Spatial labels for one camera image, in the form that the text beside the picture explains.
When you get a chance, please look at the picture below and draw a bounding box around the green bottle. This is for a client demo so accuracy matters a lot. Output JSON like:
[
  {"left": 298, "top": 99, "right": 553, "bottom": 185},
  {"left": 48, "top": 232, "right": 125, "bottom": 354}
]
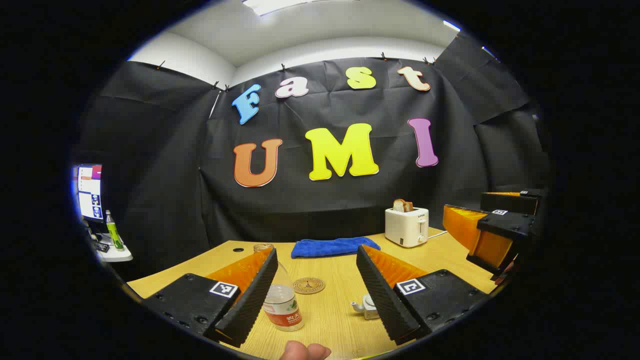
[{"left": 105, "top": 210, "right": 125, "bottom": 251}]

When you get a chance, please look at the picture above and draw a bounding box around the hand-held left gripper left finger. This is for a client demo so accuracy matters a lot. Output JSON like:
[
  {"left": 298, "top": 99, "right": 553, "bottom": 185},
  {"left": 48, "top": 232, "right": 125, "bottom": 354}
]
[{"left": 141, "top": 246, "right": 279, "bottom": 349}]

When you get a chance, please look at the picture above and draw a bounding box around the white toaster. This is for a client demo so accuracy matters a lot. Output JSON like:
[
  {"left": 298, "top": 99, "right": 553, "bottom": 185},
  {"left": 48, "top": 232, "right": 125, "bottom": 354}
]
[{"left": 384, "top": 207, "right": 430, "bottom": 249}]

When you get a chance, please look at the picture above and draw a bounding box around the round wooden coaster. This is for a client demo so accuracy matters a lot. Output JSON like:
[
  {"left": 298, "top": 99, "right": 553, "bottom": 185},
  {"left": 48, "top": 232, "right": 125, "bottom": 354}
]
[{"left": 292, "top": 277, "right": 326, "bottom": 295}]

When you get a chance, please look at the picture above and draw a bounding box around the computer monitor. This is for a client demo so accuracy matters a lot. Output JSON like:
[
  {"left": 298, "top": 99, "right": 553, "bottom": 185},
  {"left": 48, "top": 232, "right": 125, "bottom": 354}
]
[{"left": 71, "top": 164, "right": 104, "bottom": 223}]

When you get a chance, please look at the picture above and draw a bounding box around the white side table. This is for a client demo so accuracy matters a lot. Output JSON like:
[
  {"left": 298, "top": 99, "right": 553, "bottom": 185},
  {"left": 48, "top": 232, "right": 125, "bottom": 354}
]
[{"left": 92, "top": 232, "right": 134, "bottom": 263}]

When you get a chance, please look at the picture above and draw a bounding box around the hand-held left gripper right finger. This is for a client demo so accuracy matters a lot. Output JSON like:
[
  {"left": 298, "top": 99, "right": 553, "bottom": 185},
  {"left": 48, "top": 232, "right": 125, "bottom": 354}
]
[{"left": 356, "top": 244, "right": 492, "bottom": 347}]

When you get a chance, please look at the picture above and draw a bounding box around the blue towel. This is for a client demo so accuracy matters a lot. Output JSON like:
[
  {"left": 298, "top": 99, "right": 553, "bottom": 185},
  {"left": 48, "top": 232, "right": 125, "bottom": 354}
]
[{"left": 291, "top": 237, "right": 382, "bottom": 259}]

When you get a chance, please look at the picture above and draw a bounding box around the white porcelain teacup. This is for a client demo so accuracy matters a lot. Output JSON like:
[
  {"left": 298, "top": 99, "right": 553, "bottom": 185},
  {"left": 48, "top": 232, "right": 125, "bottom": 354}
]
[{"left": 351, "top": 294, "right": 381, "bottom": 321}]

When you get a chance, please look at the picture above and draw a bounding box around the clear plastic water bottle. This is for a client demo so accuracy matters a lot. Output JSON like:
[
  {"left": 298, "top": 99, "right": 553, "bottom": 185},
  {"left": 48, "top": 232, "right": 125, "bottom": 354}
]
[{"left": 252, "top": 243, "right": 305, "bottom": 332}]

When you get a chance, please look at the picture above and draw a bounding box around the black backdrop cloth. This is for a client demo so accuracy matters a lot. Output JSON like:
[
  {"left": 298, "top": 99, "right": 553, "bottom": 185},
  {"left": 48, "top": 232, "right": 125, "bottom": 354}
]
[{"left": 75, "top": 32, "right": 551, "bottom": 266}]

